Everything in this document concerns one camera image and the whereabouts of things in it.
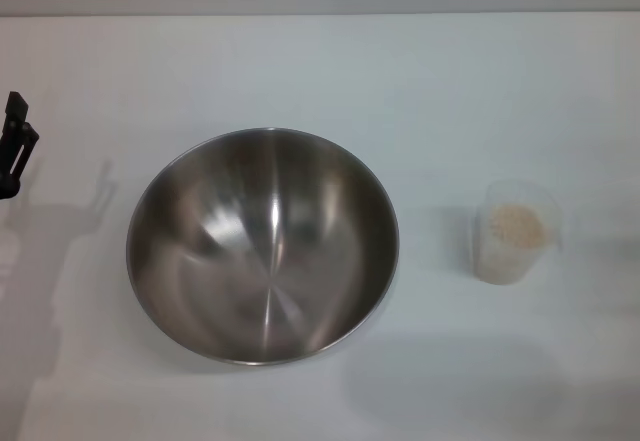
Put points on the stainless steel mixing bowl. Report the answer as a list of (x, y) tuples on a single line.
[(260, 261)]

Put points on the clear plastic measuring cup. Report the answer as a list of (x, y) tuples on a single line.
[(520, 266)]

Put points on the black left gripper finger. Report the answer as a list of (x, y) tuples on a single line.
[(15, 161)]

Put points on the white uncooked rice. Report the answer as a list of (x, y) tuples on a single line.
[(515, 226)]

